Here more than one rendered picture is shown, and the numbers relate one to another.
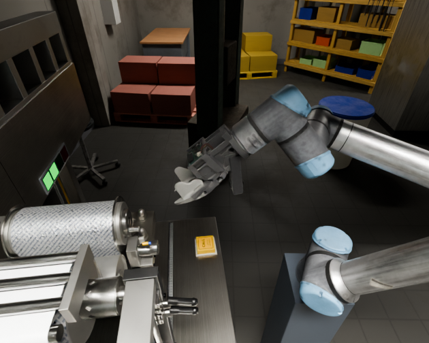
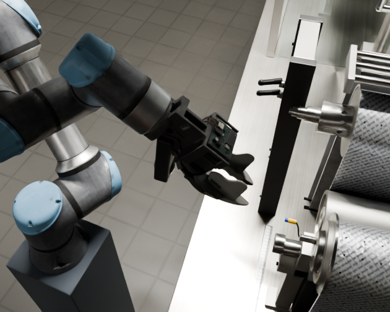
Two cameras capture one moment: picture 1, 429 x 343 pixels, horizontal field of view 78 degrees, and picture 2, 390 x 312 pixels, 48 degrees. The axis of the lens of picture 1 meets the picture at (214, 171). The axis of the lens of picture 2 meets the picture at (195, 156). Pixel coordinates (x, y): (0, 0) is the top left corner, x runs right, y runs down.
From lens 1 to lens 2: 93 cm
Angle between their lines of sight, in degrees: 89
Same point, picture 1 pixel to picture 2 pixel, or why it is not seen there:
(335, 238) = (36, 197)
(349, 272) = (79, 140)
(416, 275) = not seen: hidden behind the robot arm
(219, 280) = (183, 291)
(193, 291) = (223, 290)
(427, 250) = (38, 70)
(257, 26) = not seen: outside the picture
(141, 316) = (303, 41)
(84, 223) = (377, 230)
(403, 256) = not seen: hidden behind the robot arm
